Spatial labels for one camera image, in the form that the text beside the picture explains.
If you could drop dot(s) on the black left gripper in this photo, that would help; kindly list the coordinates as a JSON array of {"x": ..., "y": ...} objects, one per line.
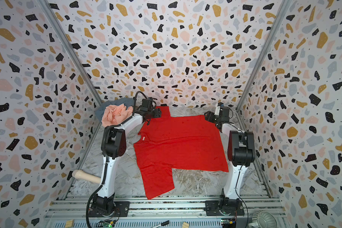
[{"x": 156, "y": 112}]

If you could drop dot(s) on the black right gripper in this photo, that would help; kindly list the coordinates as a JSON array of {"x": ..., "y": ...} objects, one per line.
[{"x": 210, "y": 116}]

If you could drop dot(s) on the red t shirt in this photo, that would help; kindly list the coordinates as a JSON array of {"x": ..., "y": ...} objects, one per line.
[{"x": 167, "y": 143}]

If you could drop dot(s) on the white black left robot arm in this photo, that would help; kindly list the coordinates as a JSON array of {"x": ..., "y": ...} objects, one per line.
[{"x": 113, "y": 146}]

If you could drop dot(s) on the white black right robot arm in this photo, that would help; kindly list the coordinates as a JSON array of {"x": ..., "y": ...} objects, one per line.
[{"x": 240, "y": 155}]

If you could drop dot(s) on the grey t shirt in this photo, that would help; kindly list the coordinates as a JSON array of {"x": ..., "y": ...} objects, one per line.
[{"x": 100, "y": 111}]

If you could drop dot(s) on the pink t shirt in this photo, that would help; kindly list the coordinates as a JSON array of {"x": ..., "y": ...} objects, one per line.
[{"x": 116, "y": 114}]

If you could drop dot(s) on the circuit board right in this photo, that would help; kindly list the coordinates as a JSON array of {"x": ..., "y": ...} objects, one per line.
[{"x": 228, "y": 223}]

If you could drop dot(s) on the white fan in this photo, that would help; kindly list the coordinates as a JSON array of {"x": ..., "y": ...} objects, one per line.
[{"x": 263, "y": 219}]

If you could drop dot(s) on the black marker pen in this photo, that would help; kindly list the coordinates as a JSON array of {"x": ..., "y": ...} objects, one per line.
[{"x": 161, "y": 224}]

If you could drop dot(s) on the small wooden block right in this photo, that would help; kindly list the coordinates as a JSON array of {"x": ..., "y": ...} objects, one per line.
[{"x": 185, "y": 225}]

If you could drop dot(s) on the small wooden block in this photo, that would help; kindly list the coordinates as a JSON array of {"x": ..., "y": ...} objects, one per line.
[
  {"x": 185, "y": 225},
  {"x": 69, "y": 223}
]

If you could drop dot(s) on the green circuit board left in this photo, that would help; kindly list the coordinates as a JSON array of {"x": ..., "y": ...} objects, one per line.
[{"x": 106, "y": 224}]

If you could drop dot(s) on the small wooden block left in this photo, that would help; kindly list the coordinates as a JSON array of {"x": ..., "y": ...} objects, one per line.
[{"x": 69, "y": 223}]

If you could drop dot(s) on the beige wooden handle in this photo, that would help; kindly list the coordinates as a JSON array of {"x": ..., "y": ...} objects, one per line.
[{"x": 81, "y": 175}]

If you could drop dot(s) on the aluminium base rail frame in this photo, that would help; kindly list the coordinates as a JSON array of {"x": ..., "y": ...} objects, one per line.
[{"x": 144, "y": 213}]

